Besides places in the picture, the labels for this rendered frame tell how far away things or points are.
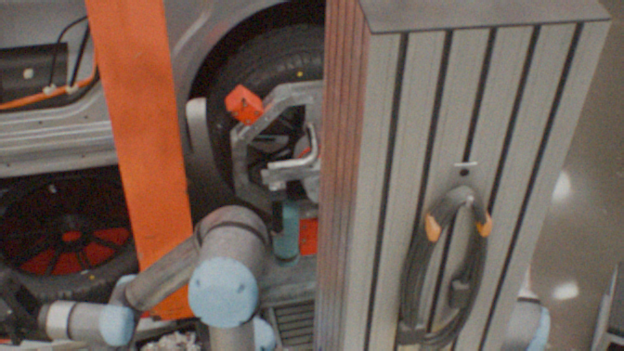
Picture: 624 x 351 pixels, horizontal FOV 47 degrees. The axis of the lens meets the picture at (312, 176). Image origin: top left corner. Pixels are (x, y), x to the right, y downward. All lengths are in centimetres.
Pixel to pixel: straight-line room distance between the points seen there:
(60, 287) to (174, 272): 111
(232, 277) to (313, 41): 124
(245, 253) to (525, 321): 76
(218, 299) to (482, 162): 57
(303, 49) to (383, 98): 153
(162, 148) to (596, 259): 219
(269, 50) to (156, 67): 67
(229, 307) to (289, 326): 164
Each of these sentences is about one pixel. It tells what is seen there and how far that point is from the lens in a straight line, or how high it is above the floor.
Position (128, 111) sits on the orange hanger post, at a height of 134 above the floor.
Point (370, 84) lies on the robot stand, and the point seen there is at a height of 197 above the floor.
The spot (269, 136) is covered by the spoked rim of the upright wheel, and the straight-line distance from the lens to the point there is 239.
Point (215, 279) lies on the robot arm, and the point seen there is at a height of 146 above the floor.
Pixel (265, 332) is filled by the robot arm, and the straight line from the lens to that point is 165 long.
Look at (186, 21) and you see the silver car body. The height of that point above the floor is 126.
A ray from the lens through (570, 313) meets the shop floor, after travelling 320.
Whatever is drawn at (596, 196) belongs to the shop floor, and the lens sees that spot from 376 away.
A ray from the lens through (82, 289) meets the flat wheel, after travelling 252.
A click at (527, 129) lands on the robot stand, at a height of 189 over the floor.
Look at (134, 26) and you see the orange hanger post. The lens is 165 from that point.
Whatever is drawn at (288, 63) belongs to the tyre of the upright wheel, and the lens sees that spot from 222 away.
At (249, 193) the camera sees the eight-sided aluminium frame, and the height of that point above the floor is 74.
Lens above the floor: 238
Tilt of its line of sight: 42 degrees down
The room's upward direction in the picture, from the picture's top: 2 degrees clockwise
